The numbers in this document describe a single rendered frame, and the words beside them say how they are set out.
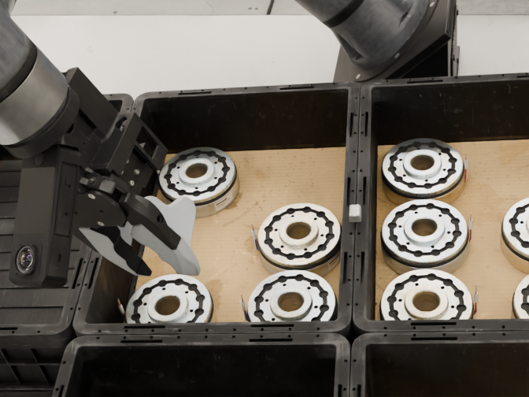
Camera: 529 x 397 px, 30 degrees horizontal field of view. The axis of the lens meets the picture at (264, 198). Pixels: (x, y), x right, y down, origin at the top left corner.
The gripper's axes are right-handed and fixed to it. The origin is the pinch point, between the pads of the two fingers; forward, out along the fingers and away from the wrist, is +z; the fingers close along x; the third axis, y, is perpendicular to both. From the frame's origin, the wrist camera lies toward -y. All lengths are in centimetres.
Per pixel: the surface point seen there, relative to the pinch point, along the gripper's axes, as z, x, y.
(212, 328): 13.7, 4.1, 2.2
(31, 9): 75, 184, 154
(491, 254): 34.6, -14.4, 24.9
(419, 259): 28.4, -8.7, 20.3
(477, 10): 125, 51, 173
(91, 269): 8.8, 19.9, 6.4
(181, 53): 32, 51, 68
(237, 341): 14.5, 1.1, 1.2
